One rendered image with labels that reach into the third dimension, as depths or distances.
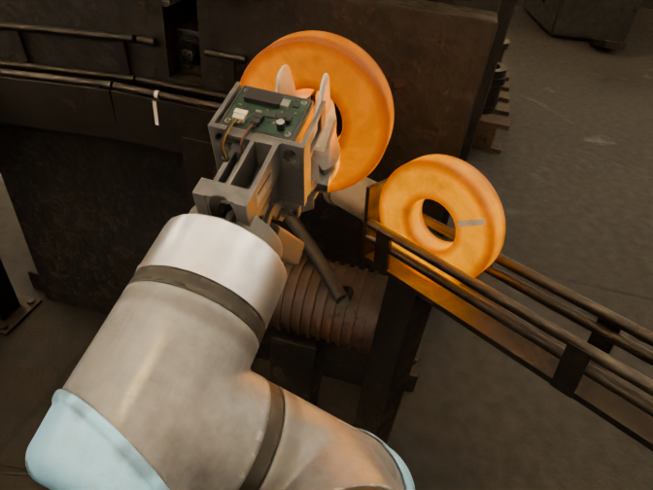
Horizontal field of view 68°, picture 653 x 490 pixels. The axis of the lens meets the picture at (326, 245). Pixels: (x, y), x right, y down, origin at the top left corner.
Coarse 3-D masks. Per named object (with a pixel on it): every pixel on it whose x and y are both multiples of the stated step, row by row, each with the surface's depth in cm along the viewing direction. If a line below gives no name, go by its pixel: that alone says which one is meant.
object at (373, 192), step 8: (376, 184) 60; (384, 184) 60; (368, 192) 59; (376, 192) 60; (368, 200) 60; (376, 200) 61; (368, 208) 60; (376, 208) 62; (368, 216) 61; (376, 216) 62; (368, 248) 64
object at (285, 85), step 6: (282, 66) 41; (288, 66) 41; (282, 72) 41; (288, 72) 42; (276, 78) 41; (282, 78) 41; (288, 78) 42; (276, 84) 41; (282, 84) 41; (288, 84) 42; (276, 90) 41; (282, 90) 42; (288, 90) 43; (294, 90) 44; (300, 90) 46; (306, 90) 46; (312, 90) 46; (300, 96) 45; (306, 96) 45; (312, 96) 46
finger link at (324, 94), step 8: (328, 80) 41; (320, 88) 40; (328, 88) 42; (320, 96) 40; (328, 96) 43; (328, 104) 44; (328, 112) 44; (328, 120) 43; (328, 128) 43; (320, 136) 42; (320, 144) 42
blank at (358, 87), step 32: (320, 32) 44; (256, 64) 45; (288, 64) 44; (320, 64) 43; (352, 64) 42; (352, 96) 44; (384, 96) 44; (352, 128) 46; (384, 128) 45; (352, 160) 48
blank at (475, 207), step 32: (416, 160) 54; (448, 160) 53; (384, 192) 59; (416, 192) 56; (448, 192) 53; (480, 192) 51; (384, 224) 61; (416, 224) 60; (480, 224) 51; (416, 256) 60; (448, 256) 56; (480, 256) 53
